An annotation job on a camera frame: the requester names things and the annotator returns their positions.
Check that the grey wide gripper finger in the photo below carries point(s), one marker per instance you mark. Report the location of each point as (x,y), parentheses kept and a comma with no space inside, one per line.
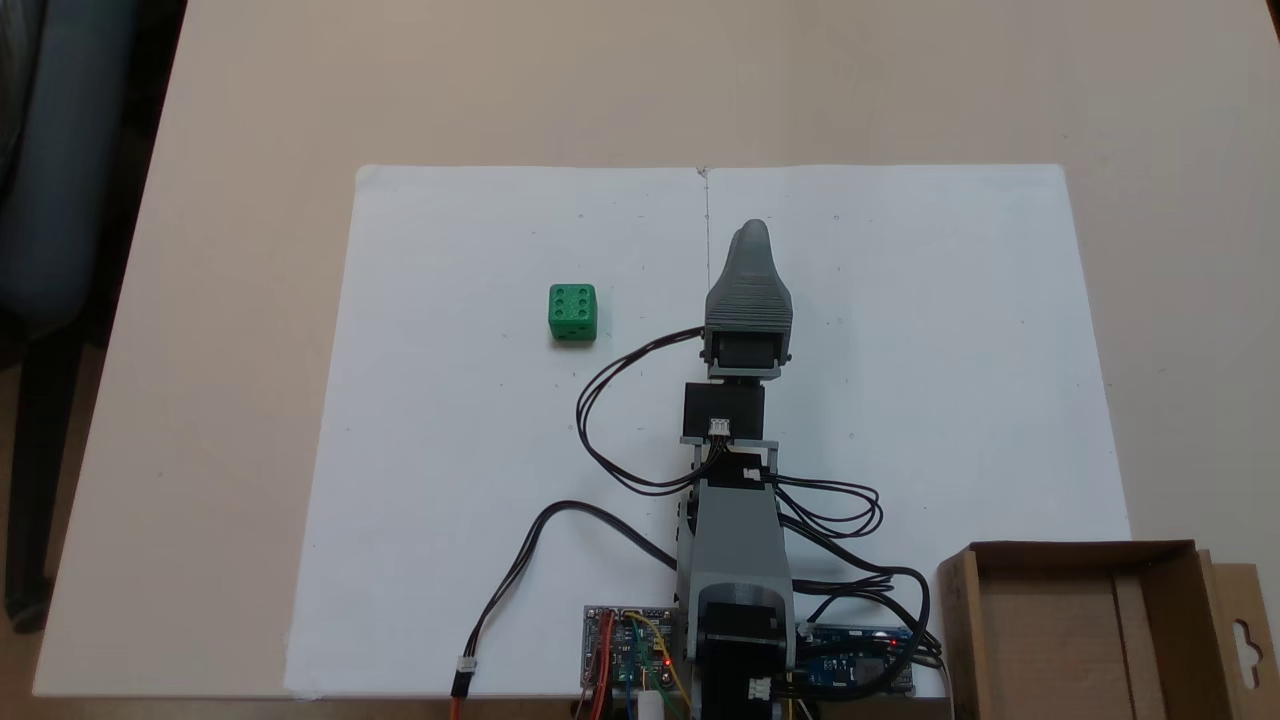
(748,295)

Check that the green dice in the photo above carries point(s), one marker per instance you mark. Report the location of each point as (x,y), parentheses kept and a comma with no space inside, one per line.
(572,312)

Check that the blue circuit board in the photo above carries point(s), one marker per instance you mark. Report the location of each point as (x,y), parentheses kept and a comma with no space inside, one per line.
(860,665)

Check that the white plastic block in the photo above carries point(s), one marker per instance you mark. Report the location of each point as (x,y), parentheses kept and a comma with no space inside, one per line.
(650,706)

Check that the brown cardboard box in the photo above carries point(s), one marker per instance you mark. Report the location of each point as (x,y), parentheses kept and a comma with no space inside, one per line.
(1060,630)

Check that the blue office chair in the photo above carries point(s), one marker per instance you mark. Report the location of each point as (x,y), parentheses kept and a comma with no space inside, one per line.
(70,150)

